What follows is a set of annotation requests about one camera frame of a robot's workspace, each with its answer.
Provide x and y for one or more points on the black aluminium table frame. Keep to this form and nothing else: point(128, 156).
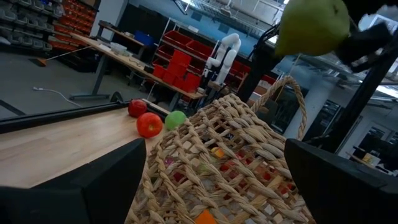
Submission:
point(62, 116)

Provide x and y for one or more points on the green lime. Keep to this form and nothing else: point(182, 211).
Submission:
point(174, 119)

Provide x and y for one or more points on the red storage bin rack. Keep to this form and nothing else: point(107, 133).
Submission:
point(180, 59)

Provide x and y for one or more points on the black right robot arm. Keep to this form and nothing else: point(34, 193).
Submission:
point(363, 96)

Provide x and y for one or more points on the orange push broom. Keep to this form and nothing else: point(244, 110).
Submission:
point(42, 61)

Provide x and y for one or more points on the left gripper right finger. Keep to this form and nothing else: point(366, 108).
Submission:
point(348, 199)

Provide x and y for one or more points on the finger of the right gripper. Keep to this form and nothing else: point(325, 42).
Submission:
point(363, 43)
point(373, 5)

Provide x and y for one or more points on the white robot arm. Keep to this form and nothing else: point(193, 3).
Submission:
point(230, 56)

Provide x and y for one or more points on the green pear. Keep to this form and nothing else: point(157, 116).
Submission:
point(311, 28)

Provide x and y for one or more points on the blue storage box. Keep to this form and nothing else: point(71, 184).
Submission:
point(143, 39)

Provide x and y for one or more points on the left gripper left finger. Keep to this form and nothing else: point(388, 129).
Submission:
point(77, 202)

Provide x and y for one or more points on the woven straw basket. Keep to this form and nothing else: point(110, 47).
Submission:
point(192, 124)

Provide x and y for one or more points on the small parts bin shelf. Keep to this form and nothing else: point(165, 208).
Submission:
point(71, 21)

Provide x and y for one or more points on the long wooden workbench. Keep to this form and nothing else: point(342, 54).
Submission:
point(124, 57)

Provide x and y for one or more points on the yellow bell pepper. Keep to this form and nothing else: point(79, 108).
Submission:
point(218, 153)

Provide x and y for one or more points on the red and yellow apple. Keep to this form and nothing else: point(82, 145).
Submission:
point(149, 125)

